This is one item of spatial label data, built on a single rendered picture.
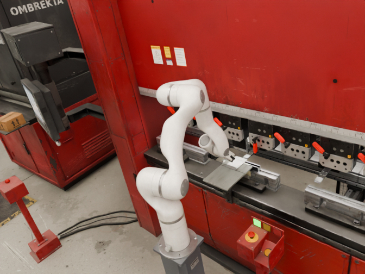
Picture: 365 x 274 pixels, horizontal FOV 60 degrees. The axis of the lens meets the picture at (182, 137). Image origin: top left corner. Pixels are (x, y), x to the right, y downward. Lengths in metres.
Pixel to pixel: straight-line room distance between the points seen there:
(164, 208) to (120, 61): 1.23
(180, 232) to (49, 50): 1.39
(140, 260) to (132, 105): 1.34
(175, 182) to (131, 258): 1.79
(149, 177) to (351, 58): 0.93
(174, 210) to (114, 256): 1.72
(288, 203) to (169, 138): 0.89
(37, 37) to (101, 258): 1.91
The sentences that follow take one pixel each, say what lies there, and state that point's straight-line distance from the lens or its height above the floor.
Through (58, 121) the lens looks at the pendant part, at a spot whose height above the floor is 1.35.
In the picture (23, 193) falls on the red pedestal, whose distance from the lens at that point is 2.99.
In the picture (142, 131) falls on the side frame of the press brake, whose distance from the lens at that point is 2.51.
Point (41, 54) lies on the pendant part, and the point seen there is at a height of 1.80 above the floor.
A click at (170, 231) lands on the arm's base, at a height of 1.14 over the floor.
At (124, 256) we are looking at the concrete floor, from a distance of 3.03.
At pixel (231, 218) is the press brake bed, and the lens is 2.22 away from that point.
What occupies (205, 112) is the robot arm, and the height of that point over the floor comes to 1.49.
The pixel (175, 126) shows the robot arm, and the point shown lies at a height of 1.57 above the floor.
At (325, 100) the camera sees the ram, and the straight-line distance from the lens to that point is 1.54.
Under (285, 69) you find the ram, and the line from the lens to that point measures 1.57.
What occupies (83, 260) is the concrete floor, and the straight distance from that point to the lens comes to 3.17.
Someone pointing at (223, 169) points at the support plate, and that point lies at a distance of 2.00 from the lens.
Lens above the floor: 2.17
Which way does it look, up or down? 29 degrees down
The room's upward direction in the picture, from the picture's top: 11 degrees counter-clockwise
